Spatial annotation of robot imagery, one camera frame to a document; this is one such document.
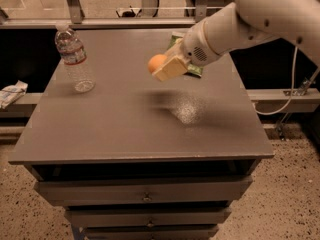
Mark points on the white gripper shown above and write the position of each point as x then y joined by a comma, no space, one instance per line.
196,48

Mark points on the orange fruit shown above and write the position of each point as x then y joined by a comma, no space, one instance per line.
156,62

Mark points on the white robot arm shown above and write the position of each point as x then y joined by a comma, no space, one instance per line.
239,25

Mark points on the clear plastic water bottle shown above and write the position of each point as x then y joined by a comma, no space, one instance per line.
74,57

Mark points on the green chip bag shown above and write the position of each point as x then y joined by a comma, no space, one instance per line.
192,70

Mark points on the grey drawer cabinet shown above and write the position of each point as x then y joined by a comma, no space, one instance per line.
131,126

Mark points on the top grey drawer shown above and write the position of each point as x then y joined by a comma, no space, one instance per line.
143,191

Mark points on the grey drawer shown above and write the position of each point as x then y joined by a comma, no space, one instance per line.
143,191
148,217
174,232

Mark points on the middle grey drawer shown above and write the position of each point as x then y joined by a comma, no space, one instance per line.
148,217

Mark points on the white crumpled packet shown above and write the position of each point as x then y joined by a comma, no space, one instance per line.
11,93

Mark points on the bottom grey drawer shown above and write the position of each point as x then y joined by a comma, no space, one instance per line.
174,232

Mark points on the metal window rail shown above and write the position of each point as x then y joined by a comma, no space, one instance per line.
87,23

